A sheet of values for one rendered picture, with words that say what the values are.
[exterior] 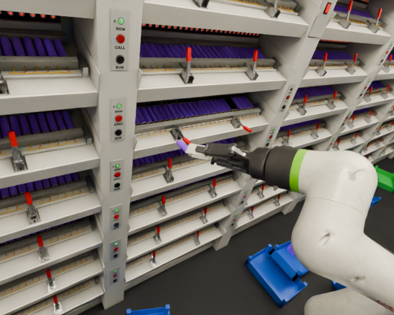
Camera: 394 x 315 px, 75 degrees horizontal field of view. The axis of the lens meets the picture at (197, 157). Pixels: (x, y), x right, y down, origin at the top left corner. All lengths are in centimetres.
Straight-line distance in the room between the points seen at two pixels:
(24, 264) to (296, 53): 115
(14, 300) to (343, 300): 108
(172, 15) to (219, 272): 138
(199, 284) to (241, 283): 25
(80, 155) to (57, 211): 20
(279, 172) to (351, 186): 13
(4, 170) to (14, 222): 19
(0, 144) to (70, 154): 15
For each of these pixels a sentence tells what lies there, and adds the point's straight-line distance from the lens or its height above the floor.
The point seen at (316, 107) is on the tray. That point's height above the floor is 94.
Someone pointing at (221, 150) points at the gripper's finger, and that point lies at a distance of 60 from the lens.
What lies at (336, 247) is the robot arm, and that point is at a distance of 47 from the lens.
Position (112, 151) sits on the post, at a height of 95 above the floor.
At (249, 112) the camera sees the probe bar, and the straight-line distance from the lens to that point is 108.
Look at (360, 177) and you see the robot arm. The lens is 52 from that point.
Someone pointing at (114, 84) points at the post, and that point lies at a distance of 65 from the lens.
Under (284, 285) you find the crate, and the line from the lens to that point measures 178.
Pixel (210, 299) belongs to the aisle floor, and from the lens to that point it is 158.
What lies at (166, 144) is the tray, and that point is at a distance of 82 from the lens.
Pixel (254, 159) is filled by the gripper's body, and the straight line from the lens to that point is 58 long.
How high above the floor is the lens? 139
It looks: 36 degrees down
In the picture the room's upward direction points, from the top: 14 degrees clockwise
